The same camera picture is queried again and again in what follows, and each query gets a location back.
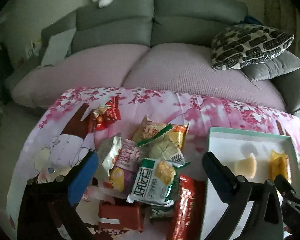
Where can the grey green sofa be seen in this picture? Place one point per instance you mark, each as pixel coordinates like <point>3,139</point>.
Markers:
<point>154,22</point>

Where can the green white cracker pack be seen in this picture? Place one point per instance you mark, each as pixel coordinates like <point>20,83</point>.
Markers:
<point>153,182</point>

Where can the red gold candy pack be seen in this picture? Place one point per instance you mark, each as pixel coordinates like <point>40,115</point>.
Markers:
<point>104,116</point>

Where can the grey velvet pillow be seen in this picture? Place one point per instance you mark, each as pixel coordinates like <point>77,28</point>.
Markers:
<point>283,64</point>

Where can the black white patterned pillow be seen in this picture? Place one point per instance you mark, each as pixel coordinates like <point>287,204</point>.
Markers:
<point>244,44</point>

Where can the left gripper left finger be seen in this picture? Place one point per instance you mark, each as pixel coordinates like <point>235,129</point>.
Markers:
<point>45,207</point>

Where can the pink sofa seat cover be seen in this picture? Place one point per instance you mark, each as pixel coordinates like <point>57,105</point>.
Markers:
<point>183,68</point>

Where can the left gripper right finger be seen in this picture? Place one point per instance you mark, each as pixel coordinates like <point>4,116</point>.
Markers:
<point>265,218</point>

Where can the yellow orange cake pack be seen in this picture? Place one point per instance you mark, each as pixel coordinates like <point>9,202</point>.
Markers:
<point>279,164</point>

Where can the clear steamed bun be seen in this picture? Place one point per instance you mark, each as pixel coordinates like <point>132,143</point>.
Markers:
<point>246,167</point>

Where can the purple swiss roll pack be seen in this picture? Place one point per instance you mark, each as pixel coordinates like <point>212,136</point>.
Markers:
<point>127,163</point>

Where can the teal shallow cardboard tray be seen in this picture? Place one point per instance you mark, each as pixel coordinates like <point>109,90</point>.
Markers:
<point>248,154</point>

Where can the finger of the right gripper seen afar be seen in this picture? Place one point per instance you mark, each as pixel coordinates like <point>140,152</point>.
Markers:
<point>291,200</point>

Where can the green edged clear cake pack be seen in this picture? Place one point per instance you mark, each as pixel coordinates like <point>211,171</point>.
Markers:
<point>162,147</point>

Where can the light grey sofa cushion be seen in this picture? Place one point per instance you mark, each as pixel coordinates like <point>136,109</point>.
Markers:
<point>58,47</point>

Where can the pink anime print tablecloth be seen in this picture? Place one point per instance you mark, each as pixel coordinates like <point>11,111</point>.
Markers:
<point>61,140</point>

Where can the long red snack pack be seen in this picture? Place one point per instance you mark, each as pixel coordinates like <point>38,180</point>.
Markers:
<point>189,210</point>

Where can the red biscuit box pack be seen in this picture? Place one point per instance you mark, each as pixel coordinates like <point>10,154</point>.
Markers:
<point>123,216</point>

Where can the silver grey snack pack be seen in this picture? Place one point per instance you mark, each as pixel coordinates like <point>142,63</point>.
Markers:
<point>107,154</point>

